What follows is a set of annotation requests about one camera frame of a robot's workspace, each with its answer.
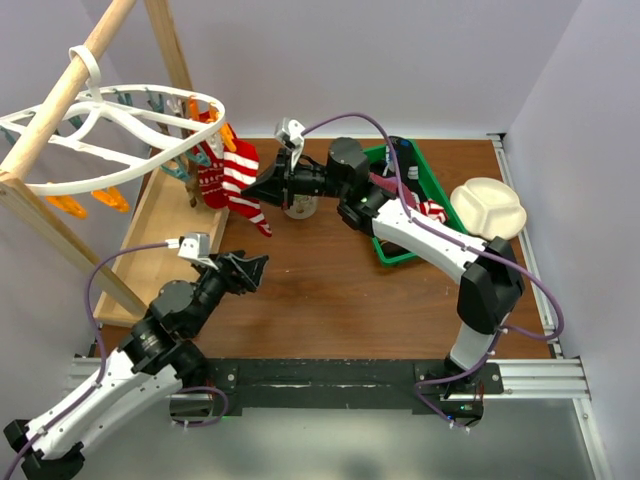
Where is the cream divided plate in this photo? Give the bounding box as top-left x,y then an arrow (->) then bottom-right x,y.
450,177 -> 527,240

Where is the green ceramic mug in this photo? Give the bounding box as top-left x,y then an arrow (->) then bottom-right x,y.
284,195 -> 318,220

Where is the green plastic tray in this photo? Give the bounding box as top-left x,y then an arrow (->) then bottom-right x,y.
364,139 -> 468,267

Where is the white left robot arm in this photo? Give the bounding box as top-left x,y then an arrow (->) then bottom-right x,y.
4,250 -> 269,479

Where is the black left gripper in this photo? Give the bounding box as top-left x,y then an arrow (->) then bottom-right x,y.
186,249 -> 268,336

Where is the black blue logo sock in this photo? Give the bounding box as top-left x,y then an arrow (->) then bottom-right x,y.
383,136 -> 419,188

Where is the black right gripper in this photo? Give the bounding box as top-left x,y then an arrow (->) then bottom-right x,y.
241,148 -> 347,212

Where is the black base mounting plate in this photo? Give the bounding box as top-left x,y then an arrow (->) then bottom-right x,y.
148,356 -> 501,426

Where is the white oval sock hanger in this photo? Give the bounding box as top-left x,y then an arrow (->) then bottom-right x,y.
28,45 -> 226,197

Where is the red white striped sock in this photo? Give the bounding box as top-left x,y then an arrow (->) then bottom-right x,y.
417,199 -> 449,224
222,139 -> 272,238

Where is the red cat christmas sock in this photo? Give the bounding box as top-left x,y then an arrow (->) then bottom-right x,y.
191,132 -> 228,209

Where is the wooden drying rack frame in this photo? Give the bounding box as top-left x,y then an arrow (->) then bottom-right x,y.
0,0 -> 231,331

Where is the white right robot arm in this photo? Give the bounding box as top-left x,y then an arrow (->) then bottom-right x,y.
242,137 -> 524,393

